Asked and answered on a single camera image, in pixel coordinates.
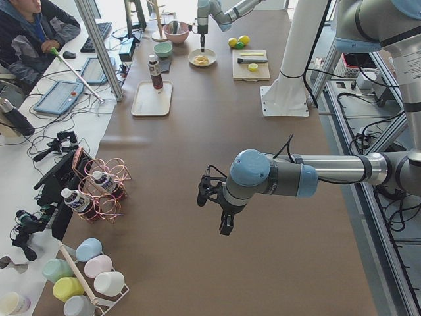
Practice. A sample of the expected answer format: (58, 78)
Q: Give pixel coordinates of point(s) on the grey folded cloth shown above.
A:
(165, 65)

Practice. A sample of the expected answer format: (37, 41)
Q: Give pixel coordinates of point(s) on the cream serving tray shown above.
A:
(151, 102)

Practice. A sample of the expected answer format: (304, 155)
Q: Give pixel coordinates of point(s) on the bottle in rack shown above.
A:
(80, 203)
(107, 183)

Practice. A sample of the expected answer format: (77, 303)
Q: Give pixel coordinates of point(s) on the wooden mug tree stand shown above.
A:
(159, 35)

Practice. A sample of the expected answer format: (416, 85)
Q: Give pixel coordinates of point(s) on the dark tea bottle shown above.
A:
(155, 71)

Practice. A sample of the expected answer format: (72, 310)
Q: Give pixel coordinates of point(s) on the wooden cutting board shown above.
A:
(240, 71)

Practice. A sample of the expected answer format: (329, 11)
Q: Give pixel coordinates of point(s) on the copper wire bottle rack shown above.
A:
(108, 207)

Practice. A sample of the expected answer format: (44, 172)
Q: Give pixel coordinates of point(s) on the blue teach pendant far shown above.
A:
(92, 72)

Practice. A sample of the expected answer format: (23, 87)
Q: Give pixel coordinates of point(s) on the braided glazed donut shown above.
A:
(201, 60)

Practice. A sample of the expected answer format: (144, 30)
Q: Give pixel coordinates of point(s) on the blue cup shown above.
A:
(88, 249)

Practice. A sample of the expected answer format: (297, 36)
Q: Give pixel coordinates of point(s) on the grey cup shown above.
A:
(78, 306)

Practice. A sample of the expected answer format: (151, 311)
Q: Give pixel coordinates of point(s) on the aluminium frame post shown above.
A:
(90, 24)

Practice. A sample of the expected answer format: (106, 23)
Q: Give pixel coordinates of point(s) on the yellow lemon upper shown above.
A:
(244, 39)

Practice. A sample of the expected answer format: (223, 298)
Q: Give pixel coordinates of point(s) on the yellow lemon lower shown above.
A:
(232, 42)

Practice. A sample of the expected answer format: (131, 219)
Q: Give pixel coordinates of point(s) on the blue teach pendant near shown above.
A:
(60, 98)

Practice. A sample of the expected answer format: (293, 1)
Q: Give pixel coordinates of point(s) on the yellow cup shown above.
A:
(67, 287)

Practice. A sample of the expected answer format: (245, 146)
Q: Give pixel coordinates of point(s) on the pink cup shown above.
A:
(97, 265)

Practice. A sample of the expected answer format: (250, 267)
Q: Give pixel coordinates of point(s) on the green bowl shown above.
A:
(163, 50)

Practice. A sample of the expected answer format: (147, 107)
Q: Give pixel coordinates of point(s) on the black thermos bottle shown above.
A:
(19, 123)

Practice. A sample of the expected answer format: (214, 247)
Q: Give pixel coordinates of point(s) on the seated person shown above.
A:
(29, 31)

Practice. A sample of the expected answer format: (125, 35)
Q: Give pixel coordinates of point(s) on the half lemon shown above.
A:
(253, 67)

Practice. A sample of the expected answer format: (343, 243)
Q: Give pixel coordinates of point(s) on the black computer mouse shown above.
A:
(69, 55)

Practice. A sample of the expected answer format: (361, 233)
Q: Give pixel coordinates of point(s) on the yellow plastic knife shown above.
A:
(252, 54)

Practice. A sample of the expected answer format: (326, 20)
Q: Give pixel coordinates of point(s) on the green cup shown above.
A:
(55, 269)

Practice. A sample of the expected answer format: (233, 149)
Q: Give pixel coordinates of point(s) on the white round plate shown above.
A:
(208, 52)

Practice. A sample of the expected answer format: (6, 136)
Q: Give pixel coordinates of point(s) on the blue teach pendant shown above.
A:
(60, 98)
(92, 72)

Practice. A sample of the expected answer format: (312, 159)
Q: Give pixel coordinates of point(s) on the white cup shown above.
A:
(109, 283)

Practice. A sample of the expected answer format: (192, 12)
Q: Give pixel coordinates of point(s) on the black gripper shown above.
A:
(202, 29)
(227, 210)

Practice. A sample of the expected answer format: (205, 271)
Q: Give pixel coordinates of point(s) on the yellow lemon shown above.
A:
(244, 39)
(232, 42)

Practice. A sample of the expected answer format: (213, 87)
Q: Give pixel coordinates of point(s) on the pink bowl with ice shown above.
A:
(177, 38)

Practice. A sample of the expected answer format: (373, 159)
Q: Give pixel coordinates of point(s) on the steel funnel scoop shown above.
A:
(174, 27)

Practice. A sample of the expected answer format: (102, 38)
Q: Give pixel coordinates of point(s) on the steel cylinder grinder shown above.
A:
(249, 61)

